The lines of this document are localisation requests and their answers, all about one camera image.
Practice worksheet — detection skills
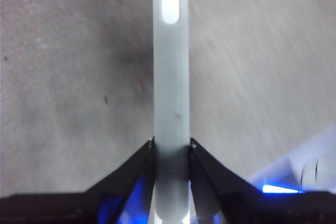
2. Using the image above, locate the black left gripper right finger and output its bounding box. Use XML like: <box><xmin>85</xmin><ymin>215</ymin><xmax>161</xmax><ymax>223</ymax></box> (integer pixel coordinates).
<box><xmin>188</xmin><ymin>137</ymin><xmax>336</xmax><ymax>224</ymax></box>

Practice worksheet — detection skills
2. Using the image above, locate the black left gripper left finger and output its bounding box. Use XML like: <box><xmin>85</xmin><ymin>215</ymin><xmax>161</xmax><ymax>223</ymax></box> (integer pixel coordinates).
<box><xmin>0</xmin><ymin>137</ymin><xmax>156</xmax><ymax>224</ymax></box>

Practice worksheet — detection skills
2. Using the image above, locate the grey-handled sponge cup brush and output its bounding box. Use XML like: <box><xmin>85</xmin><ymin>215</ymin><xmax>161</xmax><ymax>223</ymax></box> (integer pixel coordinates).
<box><xmin>151</xmin><ymin>0</ymin><xmax>191</xmax><ymax>224</ymax></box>

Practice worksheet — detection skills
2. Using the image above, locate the white slotted box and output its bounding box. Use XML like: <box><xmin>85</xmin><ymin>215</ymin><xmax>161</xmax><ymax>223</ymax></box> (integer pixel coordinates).
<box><xmin>248</xmin><ymin>125</ymin><xmax>336</xmax><ymax>194</ymax></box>

